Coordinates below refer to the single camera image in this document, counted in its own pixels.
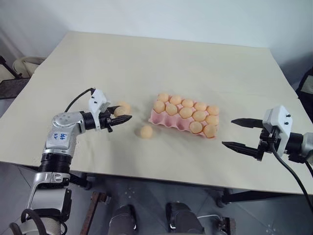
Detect dark rounded shape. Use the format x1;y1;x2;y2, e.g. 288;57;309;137
108;205;138;235
165;201;205;235

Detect black metal stand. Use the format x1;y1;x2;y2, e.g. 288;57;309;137
0;55;32;100

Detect rusty metal bracket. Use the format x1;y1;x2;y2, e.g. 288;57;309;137
219;216;237;235

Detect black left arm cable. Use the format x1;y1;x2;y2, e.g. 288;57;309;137
64;88;95;114

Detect beige round-backed chair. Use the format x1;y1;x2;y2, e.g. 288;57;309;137
0;56;47;81

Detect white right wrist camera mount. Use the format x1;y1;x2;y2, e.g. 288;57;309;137
263;105;293;155

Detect pink egg tray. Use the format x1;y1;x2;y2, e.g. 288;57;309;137
148;94;220;141

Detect black table leg with caster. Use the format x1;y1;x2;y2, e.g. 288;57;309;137
69;172;94;191
216;188;313;209

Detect thin white cable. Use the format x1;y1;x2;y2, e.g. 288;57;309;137
195;214;222;222

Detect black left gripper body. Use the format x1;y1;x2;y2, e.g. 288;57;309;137
99;109;114;133

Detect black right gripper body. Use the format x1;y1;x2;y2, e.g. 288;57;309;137
256;126;280;162

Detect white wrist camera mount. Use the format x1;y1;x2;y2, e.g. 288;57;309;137
88;88;111;132
263;105;293;155

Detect rusty metal bar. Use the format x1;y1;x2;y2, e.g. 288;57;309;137
84;191;109;235

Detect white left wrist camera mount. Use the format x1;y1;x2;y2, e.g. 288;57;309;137
88;88;111;132

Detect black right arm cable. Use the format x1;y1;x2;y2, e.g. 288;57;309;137
269;143;313;214

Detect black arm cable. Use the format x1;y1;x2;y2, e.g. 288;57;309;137
64;88;95;114
269;143;313;214

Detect black looped cable bundle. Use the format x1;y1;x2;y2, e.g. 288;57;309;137
9;208;68;235

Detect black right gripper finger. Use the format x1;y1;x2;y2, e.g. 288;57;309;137
230;117;265;129
221;141;260;160

